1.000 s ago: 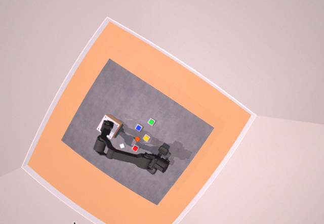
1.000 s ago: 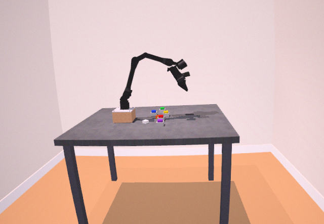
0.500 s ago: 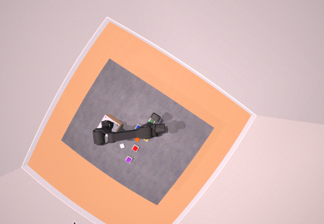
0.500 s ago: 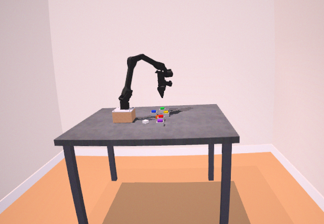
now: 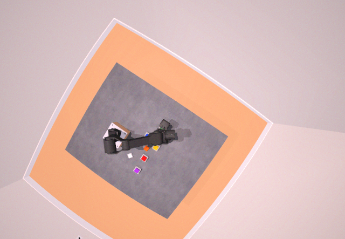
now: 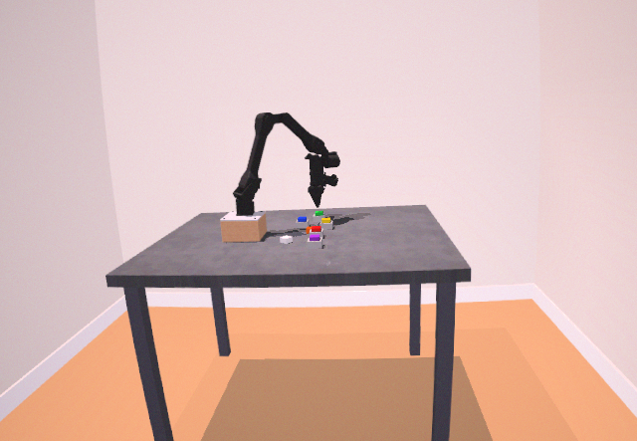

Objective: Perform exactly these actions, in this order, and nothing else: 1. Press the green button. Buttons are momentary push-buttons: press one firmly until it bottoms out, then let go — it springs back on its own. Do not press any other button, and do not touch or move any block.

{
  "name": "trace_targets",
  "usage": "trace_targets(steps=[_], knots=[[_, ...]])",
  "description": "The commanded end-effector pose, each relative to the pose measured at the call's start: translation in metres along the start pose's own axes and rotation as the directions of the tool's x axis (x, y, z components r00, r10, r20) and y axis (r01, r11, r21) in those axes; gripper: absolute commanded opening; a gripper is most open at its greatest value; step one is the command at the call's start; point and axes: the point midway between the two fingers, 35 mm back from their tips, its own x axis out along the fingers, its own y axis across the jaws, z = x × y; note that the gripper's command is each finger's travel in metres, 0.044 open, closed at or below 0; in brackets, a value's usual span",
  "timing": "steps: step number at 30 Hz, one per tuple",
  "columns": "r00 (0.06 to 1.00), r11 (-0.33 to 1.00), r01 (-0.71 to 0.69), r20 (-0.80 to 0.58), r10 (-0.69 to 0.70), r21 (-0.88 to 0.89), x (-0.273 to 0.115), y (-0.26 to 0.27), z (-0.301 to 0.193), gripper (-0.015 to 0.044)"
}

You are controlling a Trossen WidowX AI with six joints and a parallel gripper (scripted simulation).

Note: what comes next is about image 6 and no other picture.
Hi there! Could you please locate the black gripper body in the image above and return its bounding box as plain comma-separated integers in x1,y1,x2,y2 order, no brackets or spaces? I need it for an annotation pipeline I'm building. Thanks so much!
308,169,326,193

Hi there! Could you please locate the red button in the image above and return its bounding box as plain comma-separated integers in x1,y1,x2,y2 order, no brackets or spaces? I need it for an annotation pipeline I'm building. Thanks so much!
310,226,323,238

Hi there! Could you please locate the yellow button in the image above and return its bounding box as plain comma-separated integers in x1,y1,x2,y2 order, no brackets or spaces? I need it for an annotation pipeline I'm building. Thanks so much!
319,218,333,230

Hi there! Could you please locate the blue button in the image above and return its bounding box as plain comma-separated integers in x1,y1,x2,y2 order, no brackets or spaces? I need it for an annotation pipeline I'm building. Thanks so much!
296,217,310,229

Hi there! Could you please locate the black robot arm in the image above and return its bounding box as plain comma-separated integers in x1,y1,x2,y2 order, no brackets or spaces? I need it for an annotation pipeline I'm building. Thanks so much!
233,112,340,216

